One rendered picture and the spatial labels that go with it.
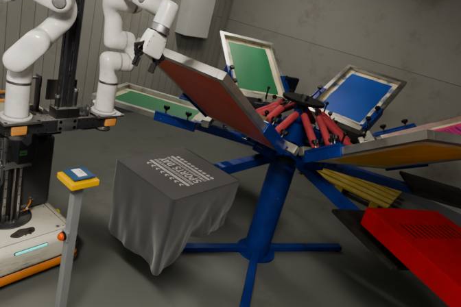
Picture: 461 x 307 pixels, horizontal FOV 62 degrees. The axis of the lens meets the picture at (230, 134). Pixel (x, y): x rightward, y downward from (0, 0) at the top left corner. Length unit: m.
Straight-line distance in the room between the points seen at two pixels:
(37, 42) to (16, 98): 0.28
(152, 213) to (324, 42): 4.52
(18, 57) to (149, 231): 0.95
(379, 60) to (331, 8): 1.04
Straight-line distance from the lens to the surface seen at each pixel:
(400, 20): 5.64
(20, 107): 1.85
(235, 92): 1.64
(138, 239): 2.03
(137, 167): 1.99
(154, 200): 1.86
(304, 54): 6.06
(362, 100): 3.69
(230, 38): 3.87
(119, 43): 2.03
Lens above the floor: 1.81
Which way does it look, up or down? 18 degrees down
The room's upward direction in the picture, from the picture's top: 15 degrees clockwise
